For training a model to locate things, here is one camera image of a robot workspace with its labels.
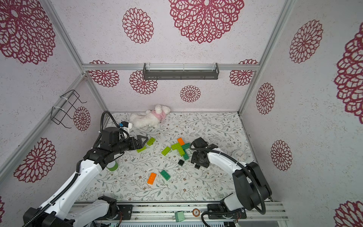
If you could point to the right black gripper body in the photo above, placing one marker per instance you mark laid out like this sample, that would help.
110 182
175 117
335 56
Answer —
200 160

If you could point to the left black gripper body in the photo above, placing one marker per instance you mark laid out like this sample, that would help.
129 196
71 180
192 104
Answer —
125 145

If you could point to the lime lego brick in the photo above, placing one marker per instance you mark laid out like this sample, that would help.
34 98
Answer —
141 149
166 151
176 146
151 141
181 151

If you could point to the dark green lego brick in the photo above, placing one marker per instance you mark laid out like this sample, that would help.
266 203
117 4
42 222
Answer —
165 175
186 156
186 146

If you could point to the orange lego brick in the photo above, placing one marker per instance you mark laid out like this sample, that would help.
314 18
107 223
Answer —
180 141
152 178

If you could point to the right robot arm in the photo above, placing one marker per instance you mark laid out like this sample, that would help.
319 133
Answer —
251 187

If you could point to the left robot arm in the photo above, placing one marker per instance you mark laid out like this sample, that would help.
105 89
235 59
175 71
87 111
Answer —
55 212

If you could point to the orange lego brick bottom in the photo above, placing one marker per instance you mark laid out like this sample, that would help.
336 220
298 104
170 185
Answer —
152 178

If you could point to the dark green lego brick bottom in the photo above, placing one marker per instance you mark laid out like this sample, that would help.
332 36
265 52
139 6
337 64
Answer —
165 175

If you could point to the green tape roll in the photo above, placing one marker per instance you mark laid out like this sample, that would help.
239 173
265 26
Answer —
112 166

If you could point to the white plush toy pink shirt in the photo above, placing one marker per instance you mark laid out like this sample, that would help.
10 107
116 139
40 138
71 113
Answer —
151 118

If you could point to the round orange sticker disc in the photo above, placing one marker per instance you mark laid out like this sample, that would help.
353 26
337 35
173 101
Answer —
196 212

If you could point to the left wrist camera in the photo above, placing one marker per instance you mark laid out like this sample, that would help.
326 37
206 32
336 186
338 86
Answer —
125 126

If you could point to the black wire wall basket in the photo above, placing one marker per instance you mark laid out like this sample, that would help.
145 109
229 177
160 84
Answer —
62 110

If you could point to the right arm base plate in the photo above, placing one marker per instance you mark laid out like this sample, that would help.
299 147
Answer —
219 211

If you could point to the green box on rail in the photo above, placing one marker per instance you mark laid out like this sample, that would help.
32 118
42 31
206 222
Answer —
179 216

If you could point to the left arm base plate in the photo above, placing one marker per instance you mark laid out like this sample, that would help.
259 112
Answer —
125 211

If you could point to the dark wall shelf rack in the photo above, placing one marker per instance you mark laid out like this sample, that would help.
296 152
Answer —
180 72

